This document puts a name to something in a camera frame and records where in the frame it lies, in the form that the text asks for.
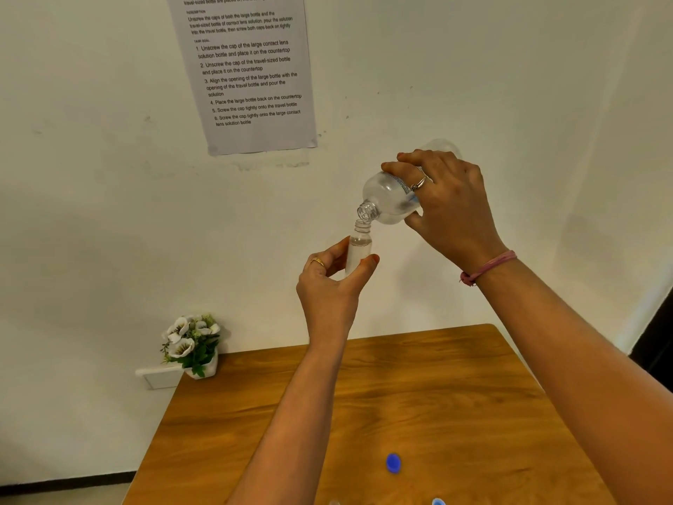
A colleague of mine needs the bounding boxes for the person's left hand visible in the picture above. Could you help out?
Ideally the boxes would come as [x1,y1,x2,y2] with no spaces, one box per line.
[297,236,380,342]

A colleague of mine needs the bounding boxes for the person's right hand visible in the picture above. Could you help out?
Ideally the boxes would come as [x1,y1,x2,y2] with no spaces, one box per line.
[381,148,509,274]

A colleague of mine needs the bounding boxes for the white flowers in white pot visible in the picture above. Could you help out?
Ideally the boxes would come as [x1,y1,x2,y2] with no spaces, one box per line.
[160,313,222,381]

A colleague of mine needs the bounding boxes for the black baseboard strip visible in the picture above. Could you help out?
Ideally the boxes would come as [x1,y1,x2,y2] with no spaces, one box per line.
[0,471,138,496]

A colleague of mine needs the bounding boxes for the white printed paper sheet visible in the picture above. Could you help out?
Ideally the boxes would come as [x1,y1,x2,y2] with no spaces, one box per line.
[165,0,319,157]

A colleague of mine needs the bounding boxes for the pink wrist band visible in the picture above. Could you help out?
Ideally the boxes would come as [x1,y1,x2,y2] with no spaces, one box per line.
[460,250,518,288]

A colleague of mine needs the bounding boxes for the white wall socket box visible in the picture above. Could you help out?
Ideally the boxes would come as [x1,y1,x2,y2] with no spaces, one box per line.
[135,362,186,391]

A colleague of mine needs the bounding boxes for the person's right forearm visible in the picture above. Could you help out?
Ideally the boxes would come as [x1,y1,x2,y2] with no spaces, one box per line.
[463,255,673,505]

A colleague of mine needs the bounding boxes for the small clear travel bottle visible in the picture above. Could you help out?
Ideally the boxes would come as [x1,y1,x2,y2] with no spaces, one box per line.
[344,220,373,277]

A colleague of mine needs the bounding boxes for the person's left forearm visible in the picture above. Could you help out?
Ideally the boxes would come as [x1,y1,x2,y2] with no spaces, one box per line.
[226,334,351,505]

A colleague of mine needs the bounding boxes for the large clear plastic bottle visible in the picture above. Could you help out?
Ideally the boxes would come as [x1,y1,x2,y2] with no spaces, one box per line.
[357,139,463,226]

